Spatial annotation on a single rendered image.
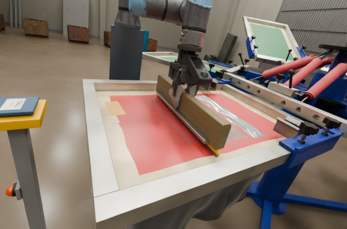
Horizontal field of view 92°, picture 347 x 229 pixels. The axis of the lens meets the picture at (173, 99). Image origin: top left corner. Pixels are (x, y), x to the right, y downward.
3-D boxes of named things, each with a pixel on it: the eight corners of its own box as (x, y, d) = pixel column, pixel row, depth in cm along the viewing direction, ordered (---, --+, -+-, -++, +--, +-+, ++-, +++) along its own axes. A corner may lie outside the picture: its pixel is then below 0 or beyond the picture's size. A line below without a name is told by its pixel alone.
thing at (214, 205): (132, 284, 50) (151, 181, 34) (129, 268, 53) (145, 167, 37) (238, 223, 72) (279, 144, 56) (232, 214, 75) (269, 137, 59)
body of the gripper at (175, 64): (185, 78, 63) (191, 45, 58) (198, 86, 56) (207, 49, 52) (167, 78, 59) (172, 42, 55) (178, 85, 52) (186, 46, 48)
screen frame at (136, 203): (95, 240, 23) (95, 223, 22) (82, 87, 69) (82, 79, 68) (330, 145, 62) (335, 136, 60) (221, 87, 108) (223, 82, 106)
